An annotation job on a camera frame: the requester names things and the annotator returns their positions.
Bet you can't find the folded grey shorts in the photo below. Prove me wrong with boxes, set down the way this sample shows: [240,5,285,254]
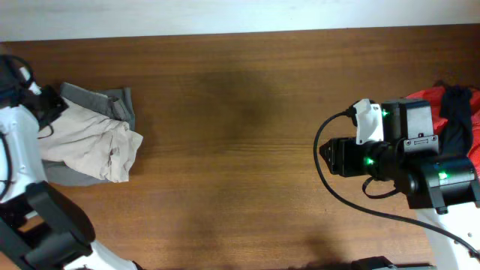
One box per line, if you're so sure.
[42,82,136,187]

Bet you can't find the black garment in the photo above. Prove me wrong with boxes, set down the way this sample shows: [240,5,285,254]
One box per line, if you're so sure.
[439,85,473,156]

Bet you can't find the beige cargo shorts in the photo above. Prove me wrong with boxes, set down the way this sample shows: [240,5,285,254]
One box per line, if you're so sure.
[38,99,143,183]

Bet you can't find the red garment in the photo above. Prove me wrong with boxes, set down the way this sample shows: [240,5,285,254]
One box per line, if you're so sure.
[407,85,479,170]

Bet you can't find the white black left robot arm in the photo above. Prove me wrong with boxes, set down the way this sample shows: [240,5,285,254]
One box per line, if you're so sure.
[1,86,140,270]

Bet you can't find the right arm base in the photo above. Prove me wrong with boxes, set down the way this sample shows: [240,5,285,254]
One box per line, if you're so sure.
[350,256,437,270]

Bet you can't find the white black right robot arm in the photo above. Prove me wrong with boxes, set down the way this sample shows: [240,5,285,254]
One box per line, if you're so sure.
[314,138,479,269]

